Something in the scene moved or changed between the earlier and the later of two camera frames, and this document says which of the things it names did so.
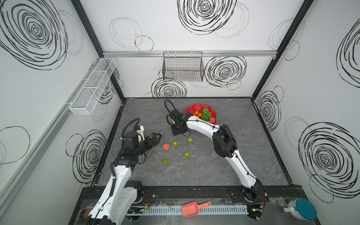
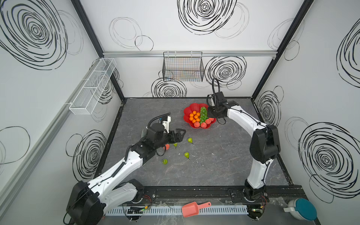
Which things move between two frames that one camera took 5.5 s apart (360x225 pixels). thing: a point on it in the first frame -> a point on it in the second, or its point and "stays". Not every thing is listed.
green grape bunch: x=206 y=115 stays
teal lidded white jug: x=301 y=208 stays
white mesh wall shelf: x=86 y=99 stays
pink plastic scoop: x=192 y=209 stays
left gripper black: x=150 y=141 -> x=171 y=136
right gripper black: x=177 y=129 -> x=213 y=109
